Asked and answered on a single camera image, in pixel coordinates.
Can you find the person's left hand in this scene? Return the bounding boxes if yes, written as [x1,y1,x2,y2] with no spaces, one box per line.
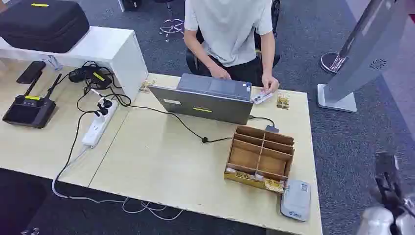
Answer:
[261,73,280,95]

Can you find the person's right hand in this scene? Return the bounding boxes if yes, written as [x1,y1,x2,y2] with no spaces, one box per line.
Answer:
[209,66,232,81]

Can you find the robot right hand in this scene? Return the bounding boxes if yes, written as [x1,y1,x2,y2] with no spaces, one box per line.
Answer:
[374,151,405,210]

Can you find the white card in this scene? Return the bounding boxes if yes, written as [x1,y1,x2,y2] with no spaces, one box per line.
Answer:
[251,91,274,105]

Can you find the yellow card stack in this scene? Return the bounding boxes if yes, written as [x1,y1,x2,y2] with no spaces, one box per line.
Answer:
[276,93,291,110]

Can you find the grey laptop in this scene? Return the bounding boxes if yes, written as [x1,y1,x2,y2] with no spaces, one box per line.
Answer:
[148,73,254,126]

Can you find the person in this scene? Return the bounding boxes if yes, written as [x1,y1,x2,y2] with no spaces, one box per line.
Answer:
[183,0,281,88]

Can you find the round metal stand base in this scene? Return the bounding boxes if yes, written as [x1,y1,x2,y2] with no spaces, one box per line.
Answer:
[320,51,349,75]

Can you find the chrome chair base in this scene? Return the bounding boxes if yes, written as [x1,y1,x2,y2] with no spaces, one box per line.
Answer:
[158,1,185,43]

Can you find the wooden card box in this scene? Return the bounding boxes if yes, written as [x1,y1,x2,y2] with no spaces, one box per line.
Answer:
[224,125,295,194]

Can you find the small card pile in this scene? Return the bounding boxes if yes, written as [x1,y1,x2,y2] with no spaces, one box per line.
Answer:
[139,79,156,94]

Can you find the grey zip pouch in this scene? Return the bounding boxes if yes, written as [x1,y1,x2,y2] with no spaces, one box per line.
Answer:
[280,180,312,223]

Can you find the yellow printed card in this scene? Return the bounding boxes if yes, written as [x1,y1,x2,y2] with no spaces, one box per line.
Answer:
[254,173,286,192]
[226,167,255,181]

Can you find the silver kiosk stand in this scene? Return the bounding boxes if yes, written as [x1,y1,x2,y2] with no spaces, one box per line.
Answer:
[317,0,411,114]

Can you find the white cabinet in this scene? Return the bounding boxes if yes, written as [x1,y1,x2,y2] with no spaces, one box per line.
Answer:
[0,26,149,103]

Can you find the black power adapter yellow label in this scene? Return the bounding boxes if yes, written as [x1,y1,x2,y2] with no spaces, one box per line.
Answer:
[87,70,113,90]

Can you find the white power strip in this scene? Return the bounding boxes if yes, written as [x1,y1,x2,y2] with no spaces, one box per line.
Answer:
[81,98,118,147]

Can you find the small black power brick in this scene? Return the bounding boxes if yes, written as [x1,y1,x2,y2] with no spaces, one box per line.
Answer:
[68,69,87,83]

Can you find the black carrying case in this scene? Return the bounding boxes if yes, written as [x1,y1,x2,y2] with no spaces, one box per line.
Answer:
[0,0,91,54]

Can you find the black phone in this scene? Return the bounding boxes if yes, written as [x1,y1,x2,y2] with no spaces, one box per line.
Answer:
[16,60,46,85]

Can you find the black remote controller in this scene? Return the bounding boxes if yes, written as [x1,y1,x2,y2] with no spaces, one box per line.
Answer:
[2,73,63,129]

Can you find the black laptop cable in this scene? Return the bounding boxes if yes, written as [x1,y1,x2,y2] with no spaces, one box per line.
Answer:
[110,93,276,144]

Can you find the thin black cable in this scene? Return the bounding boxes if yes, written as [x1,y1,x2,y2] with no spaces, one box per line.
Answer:
[53,109,98,184]

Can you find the white power cable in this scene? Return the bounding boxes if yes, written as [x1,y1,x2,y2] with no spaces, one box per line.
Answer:
[51,145,185,222]

